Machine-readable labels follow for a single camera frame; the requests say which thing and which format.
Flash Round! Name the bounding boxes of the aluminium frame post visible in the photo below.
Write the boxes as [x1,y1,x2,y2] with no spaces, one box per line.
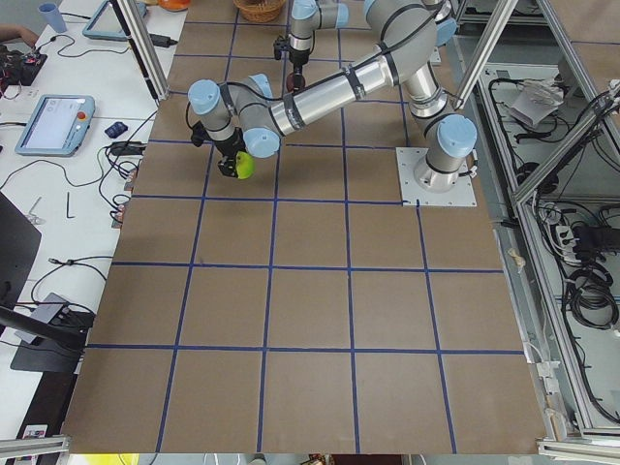
[110,0,170,102]

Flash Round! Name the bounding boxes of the blue plastic cup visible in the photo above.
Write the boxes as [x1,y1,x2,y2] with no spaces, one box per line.
[39,3,67,34]

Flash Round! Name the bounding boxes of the small blue black device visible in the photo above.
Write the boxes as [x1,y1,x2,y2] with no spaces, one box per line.
[105,121,128,139]

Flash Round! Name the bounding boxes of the green apple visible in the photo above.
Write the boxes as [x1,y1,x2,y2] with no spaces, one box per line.
[234,151,255,180]

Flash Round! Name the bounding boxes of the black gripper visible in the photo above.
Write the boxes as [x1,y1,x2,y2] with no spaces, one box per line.
[191,123,246,179]
[273,35,310,73]

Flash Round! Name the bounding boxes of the dark red apple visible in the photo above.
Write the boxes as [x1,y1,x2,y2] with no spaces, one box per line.
[286,73,306,93]

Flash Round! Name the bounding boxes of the white power strip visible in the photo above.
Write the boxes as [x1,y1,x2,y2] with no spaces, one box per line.
[551,224,581,265]

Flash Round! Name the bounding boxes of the black power adapter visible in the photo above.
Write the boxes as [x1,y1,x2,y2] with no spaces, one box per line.
[573,226,611,251]

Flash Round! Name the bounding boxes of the black allen key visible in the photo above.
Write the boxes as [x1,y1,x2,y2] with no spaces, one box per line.
[65,191,75,220]

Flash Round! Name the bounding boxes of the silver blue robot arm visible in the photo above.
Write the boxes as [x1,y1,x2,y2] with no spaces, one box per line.
[186,1,478,193]
[273,0,350,76]

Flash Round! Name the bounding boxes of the teach pendant tablet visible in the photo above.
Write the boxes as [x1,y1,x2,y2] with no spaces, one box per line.
[15,94,96,157]
[82,1,127,42]

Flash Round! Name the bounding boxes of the black monitor stand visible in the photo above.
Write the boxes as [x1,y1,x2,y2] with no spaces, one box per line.
[1,197,94,373]

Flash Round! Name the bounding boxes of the woven wicker basket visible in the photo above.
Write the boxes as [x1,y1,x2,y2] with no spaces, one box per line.
[233,0,286,23]

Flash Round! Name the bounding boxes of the grey usb hub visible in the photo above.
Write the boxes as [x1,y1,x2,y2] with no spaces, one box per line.
[30,293,69,324]

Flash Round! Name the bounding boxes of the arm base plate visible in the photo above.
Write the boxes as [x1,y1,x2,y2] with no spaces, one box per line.
[395,147,478,207]

